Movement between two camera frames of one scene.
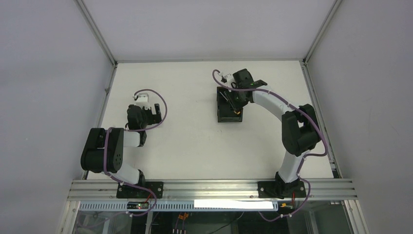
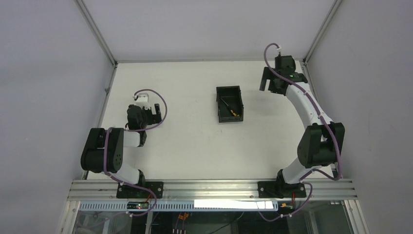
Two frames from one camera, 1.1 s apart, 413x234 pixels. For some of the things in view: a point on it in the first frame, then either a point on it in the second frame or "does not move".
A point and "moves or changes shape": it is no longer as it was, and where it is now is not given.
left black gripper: (153, 114) does not move
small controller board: (138, 205) does not move
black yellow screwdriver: (236, 112) moves or changes shape
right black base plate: (276, 189) does not move
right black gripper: (234, 98) -> (267, 77)
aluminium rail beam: (211, 190) does not move
